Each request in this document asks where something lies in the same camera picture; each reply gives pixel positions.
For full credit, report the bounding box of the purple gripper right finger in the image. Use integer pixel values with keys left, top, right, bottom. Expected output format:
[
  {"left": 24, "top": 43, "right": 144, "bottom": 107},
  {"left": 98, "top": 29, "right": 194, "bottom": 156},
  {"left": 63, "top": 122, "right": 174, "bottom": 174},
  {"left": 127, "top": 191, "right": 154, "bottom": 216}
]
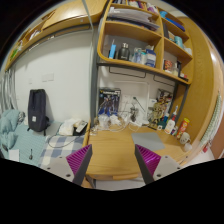
[{"left": 135, "top": 144, "right": 161, "bottom": 184}]

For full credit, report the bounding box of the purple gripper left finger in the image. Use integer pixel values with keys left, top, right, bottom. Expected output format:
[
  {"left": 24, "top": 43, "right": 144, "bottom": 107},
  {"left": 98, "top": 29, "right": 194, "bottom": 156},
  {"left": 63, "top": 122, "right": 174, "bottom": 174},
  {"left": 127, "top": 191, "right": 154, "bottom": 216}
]
[{"left": 66, "top": 145, "right": 92, "bottom": 185}]

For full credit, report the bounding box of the grey mouse pad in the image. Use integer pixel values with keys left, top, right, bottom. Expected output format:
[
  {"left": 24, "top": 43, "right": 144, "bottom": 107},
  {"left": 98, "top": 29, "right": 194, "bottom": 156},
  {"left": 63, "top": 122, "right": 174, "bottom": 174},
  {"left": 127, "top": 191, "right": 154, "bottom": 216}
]
[{"left": 132, "top": 132, "right": 165, "bottom": 151}]

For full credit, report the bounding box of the blue plaid bed sheet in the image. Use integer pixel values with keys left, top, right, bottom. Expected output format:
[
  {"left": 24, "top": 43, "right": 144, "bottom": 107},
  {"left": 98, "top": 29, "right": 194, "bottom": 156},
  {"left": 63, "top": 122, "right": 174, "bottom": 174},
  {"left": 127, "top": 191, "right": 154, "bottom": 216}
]
[{"left": 38, "top": 136, "right": 84, "bottom": 168}]

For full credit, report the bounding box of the black tablet device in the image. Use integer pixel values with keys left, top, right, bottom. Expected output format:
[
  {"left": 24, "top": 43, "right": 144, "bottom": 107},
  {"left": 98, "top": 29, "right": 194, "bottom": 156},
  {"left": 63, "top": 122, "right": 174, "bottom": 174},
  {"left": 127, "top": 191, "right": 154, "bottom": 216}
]
[{"left": 73, "top": 121, "right": 88, "bottom": 136}]

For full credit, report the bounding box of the wooden desk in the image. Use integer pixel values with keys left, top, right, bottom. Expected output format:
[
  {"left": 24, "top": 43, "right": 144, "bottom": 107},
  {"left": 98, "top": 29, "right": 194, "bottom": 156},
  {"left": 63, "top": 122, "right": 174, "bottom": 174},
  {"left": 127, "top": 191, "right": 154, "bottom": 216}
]
[{"left": 86, "top": 125, "right": 189, "bottom": 180}]

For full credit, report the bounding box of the white crumpled cloth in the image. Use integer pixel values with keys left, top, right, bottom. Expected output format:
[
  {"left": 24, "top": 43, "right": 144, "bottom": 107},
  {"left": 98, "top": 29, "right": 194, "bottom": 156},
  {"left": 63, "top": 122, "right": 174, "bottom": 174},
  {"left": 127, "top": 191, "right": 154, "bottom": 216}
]
[{"left": 59, "top": 118, "right": 81, "bottom": 136}]

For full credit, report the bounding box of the white glue bottle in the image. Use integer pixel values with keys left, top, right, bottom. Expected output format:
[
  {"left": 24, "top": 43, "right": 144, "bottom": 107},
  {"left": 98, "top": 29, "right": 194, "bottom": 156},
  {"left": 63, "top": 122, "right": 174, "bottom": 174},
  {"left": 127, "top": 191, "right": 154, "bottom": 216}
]
[{"left": 164, "top": 108, "right": 178, "bottom": 134}]

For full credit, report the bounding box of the white skull mug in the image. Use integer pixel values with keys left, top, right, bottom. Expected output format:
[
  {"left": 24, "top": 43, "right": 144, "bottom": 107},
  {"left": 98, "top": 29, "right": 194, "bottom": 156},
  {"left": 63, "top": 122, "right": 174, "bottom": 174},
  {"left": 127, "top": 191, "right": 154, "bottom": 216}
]
[{"left": 180, "top": 132, "right": 191, "bottom": 145}]

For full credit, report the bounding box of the orange snack can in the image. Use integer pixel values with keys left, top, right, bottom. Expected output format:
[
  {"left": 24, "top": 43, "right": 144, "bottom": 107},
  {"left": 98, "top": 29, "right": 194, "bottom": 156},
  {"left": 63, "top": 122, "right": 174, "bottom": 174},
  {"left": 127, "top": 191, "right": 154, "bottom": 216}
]
[{"left": 176, "top": 118, "right": 190, "bottom": 139}]

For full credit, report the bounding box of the gold robot figure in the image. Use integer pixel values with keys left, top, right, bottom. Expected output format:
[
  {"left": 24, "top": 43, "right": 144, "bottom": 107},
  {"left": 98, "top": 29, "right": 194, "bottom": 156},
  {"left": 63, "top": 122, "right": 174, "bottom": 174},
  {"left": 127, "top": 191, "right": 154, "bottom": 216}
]
[{"left": 149, "top": 102, "right": 165, "bottom": 129}]

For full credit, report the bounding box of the dark blue backpack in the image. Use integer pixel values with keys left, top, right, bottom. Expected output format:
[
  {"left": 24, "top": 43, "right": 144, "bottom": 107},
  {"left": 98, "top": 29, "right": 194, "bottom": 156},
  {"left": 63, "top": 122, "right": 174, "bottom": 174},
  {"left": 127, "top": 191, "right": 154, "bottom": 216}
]
[{"left": 28, "top": 89, "right": 49, "bottom": 134}]

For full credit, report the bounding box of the blue robot model box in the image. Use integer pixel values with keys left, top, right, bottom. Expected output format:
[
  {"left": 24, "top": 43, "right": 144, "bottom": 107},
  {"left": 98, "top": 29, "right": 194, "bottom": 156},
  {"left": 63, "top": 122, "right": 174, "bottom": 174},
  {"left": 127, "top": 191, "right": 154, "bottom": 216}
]
[{"left": 98, "top": 88, "right": 121, "bottom": 116}]

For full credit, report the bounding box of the teal blanket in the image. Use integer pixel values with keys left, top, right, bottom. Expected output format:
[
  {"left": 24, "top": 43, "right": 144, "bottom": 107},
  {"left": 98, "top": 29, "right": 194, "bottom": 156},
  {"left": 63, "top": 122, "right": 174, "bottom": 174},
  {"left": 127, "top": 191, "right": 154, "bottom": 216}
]
[{"left": 0, "top": 109, "right": 20, "bottom": 149}]

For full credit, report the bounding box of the white blue carton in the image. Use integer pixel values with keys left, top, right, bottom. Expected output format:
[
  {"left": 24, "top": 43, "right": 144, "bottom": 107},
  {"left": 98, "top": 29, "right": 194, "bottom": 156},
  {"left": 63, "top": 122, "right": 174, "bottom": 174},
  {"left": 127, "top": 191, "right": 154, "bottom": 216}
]
[{"left": 146, "top": 49, "right": 156, "bottom": 67}]

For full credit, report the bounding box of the black thermos bottle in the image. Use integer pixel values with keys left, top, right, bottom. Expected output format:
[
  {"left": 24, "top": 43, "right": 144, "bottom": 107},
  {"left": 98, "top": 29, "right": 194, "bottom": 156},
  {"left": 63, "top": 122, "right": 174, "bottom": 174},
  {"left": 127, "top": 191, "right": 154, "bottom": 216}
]
[{"left": 118, "top": 43, "right": 130, "bottom": 61}]

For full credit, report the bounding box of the blue box on shelf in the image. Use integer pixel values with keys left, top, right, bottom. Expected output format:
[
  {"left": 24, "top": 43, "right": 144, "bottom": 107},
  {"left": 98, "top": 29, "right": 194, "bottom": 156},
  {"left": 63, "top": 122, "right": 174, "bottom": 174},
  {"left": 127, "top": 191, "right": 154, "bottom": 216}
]
[{"left": 109, "top": 39, "right": 116, "bottom": 59}]

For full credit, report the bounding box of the stack of papers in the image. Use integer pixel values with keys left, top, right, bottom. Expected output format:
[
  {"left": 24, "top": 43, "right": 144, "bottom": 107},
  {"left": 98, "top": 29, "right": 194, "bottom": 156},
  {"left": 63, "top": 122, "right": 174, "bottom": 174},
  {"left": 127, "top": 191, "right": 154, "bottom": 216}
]
[{"left": 108, "top": 7, "right": 159, "bottom": 30}]

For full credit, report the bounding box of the black charging cable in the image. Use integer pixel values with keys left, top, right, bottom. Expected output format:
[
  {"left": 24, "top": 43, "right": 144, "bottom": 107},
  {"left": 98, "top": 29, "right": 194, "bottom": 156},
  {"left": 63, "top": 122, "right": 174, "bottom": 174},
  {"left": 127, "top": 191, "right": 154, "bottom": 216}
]
[{"left": 47, "top": 131, "right": 81, "bottom": 150}]

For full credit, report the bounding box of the wooden wall shelf unit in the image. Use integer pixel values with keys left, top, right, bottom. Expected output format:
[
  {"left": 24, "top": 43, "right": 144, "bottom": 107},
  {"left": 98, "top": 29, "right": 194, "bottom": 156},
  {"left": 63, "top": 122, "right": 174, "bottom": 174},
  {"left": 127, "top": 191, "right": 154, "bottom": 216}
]
[{"left": 97, "top": 0, "right": 193, "bottom": 85}]

